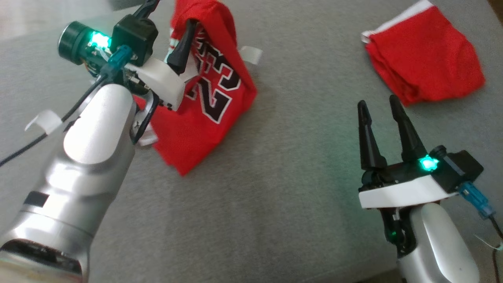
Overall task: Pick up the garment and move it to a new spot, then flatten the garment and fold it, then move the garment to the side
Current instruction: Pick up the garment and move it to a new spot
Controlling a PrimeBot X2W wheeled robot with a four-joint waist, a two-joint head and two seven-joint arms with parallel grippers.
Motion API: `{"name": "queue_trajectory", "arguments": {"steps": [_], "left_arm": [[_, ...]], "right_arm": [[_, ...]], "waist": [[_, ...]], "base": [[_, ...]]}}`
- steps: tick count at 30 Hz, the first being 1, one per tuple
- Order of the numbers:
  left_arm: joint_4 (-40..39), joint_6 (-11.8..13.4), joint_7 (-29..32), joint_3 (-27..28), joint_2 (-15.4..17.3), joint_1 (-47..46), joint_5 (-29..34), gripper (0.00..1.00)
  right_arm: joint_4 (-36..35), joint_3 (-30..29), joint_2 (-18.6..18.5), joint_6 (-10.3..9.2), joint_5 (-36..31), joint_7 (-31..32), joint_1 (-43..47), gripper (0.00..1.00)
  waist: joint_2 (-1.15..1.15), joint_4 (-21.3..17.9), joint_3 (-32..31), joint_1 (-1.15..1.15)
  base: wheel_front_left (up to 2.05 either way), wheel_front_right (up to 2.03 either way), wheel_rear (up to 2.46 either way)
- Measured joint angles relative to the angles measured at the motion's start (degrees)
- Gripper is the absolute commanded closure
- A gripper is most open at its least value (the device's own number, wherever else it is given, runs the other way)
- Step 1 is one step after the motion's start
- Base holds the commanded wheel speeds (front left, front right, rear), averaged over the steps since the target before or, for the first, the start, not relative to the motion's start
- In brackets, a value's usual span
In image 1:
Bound red shorts with white stripe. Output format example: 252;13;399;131
361;0;486;107

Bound white cable clip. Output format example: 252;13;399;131
24;109;63;135
474;233;503;251

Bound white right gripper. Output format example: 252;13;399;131
357;95;459;209

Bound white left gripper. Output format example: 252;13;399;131
57;0;199;112

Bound red number 23 jersey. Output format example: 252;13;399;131
133;0;263;176

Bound grey fabric sofa seat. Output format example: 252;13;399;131
0;0;503;283

